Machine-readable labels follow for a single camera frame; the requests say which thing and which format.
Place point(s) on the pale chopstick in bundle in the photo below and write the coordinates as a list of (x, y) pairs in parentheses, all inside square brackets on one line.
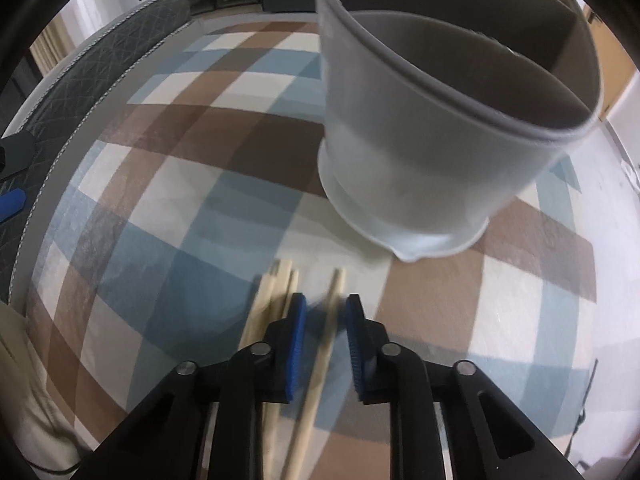
[(253, 330)]

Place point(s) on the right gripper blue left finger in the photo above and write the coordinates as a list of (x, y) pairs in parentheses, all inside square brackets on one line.
[(208, 419)]

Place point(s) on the checkered blue brown rug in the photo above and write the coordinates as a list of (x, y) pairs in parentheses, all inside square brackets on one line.
[(207, 177)]

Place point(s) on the grey quilted sofa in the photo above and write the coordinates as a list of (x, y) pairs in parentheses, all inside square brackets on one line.
[(64, 100)]

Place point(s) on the white grey utensil holder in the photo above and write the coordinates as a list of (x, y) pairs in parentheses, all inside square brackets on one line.
[(439, 112)]

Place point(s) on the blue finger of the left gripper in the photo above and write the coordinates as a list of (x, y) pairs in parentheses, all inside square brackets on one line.
[(12, 203)]

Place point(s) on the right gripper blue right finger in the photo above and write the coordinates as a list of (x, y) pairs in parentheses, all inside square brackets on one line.
[(445, 421)]

